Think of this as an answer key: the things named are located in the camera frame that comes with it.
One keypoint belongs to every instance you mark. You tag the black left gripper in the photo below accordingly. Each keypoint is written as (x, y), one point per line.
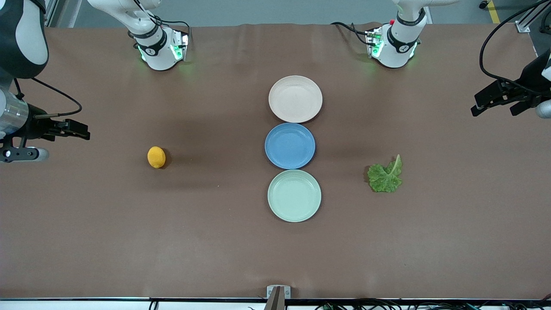
(532, 75)

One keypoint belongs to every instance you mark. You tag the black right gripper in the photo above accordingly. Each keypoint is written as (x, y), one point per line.
(35, 125)

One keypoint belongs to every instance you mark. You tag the yellow lemon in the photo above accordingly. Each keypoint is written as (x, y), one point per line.
(156, 157)

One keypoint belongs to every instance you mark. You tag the green lettuce leaf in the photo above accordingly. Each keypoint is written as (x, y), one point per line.
(383, 178)

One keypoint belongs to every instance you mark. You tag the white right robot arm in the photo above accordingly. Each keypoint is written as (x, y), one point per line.
(159, 54)

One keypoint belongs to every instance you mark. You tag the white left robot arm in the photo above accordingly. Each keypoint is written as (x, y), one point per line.
(394, 51)

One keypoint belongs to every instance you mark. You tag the black caster wheel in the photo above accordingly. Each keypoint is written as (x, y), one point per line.
(484, 4)

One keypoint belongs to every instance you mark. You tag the brown table cover sheet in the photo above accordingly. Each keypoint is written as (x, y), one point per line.
(129, 224)

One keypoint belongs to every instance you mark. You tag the beige round plate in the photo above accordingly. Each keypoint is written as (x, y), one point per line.
(295, 99)

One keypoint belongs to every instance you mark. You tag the blue round plate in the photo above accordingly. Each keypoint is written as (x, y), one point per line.
(289, 146)

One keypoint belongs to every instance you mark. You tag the pale green round plate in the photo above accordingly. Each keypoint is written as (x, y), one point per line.
(294, 196)

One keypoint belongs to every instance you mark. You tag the aluminium frame profile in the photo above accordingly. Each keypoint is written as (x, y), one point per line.
(51, 13)
(527, 23)

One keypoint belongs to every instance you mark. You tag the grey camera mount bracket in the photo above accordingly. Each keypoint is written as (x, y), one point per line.
(280, 293)

